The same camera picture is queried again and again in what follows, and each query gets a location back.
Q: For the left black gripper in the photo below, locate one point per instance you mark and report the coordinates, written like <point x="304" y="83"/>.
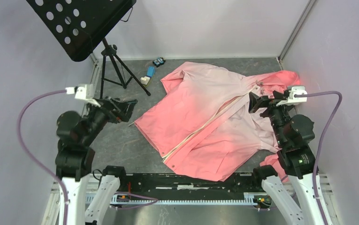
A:
<point x="123" y="108"/>

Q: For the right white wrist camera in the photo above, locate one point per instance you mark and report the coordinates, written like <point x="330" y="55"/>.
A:
<point x="294" y="95"/>

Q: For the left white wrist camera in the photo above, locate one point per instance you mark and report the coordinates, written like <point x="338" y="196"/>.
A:
<point x="83" y="92"/>

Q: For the black perforated music stand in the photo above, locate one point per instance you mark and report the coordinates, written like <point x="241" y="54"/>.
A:
<point x="80" y="25"/>

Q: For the white toothed cable duct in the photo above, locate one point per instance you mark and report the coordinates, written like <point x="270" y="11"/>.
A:
<point x="247" y="200"/>

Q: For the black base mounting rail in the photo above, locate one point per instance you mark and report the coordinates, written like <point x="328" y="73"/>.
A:
<point x="170" y="186"/>

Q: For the pink zip-up jacket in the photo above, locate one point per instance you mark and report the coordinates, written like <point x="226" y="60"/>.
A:
<point x="202" y="127"/>

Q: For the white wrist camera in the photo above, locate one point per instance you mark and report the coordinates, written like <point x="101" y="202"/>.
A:
<point x="83" y="92"/>
<point x="294" y="95"/>

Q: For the cream white block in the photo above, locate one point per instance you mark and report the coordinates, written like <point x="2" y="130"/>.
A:
<point x="145" y="80"/>

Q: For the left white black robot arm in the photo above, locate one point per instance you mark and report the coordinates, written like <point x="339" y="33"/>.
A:
<point x="75" y="156"/>

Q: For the blue block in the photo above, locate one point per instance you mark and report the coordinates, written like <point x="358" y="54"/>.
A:
<point x="151" y="71"/>

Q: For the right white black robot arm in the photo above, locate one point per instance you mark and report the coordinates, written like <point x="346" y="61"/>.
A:
<point x="300" y="165"/>

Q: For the small black blue toy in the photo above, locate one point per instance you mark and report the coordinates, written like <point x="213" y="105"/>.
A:
<point x="159" y="61"/>

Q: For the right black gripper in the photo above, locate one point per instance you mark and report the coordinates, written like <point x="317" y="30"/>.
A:
<point x="255" y="101"/>

